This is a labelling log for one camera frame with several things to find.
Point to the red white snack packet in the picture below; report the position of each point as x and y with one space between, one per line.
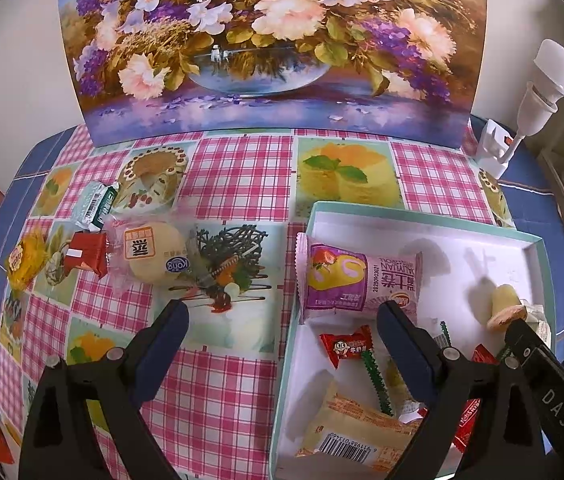
87 252

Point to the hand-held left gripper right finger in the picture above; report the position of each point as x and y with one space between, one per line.
407 355

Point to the yellow candy packet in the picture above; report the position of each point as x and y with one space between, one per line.
24 260

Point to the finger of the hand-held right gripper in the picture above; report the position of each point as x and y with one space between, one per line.
526 339

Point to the red printed snack packet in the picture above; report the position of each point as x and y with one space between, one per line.
467 425

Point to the checkered printed tablecloth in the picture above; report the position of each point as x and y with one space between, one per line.
222 375

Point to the small red candy packet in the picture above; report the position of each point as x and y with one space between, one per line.
344 347

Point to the clear round bun packet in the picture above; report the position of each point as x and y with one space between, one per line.
154 250

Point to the green white small packet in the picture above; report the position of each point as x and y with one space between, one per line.
93 205

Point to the white desk lamp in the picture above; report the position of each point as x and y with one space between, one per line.
547 75

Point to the yellow jelly cup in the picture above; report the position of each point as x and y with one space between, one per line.
502 302

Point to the beige pastry packet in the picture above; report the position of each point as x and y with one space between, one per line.
352 430

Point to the purple cake roll packet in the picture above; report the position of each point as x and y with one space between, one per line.
352 275

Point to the green zigzag-edged packet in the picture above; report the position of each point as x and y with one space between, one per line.
377 380

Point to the flower painting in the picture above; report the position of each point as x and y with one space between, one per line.
262 35

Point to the teal cardboard box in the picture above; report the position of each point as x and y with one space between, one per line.
462 240

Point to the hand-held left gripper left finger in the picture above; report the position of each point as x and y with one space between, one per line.
162 350

